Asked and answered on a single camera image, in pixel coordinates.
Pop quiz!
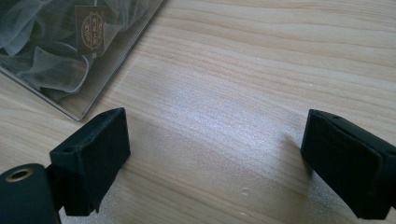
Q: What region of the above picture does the grey sheer fabric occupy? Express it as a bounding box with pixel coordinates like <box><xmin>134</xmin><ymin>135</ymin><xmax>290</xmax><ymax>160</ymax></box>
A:
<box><xmin>0</xmin><ymin>0</ymin><xmax>157</xmax><ymax>96</ymax></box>

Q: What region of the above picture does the clear plastic package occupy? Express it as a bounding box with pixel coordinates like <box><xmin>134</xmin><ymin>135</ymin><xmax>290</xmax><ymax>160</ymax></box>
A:
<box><xmin>0</xmin><ymin>0</ymin><xmax>165</xmax><ymax>122</ymax></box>

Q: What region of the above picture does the dark label with gold emblem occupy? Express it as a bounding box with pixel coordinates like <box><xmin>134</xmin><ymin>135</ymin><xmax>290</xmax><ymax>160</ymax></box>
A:
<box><xmin>74</xmin><ymin>5</ymin><xmax>109</xmax><ymax>57</ymax></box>

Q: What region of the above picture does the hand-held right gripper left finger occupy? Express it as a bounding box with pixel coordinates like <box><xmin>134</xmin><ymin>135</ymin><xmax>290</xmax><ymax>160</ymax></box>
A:
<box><xmin>49</xmin><ymin>106</ymin><xmax>132</xmax><ymax>217</ymax></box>

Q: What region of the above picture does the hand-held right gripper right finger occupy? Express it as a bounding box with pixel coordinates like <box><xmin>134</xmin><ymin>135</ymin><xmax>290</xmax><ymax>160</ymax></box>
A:
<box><xmin>300</xmin><ymin>108</ymin><xmax>396</xmax><ymax>220</ymax></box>

